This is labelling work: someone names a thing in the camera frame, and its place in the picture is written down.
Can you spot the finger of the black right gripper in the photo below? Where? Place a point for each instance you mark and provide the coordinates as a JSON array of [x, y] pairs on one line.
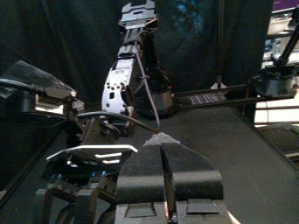
[[83, 207]]

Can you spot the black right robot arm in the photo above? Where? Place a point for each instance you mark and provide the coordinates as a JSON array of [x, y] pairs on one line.
[[129, 73]]

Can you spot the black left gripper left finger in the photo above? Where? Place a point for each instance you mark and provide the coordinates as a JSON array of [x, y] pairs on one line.
[[140, 175]]

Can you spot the black mesh chair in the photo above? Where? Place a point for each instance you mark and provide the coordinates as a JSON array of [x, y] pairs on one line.
[[282, 140]]

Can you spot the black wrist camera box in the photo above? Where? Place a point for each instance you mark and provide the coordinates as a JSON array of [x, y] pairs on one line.
[[27, 96]]

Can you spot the black cloth curtain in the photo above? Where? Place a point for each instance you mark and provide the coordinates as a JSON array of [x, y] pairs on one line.
[[69, 35]]

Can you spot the black frame rail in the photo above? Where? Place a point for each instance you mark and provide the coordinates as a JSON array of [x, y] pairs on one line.
[[218, 99]]

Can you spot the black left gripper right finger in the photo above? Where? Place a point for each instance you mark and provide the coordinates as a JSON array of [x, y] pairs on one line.
[[191, 175]]

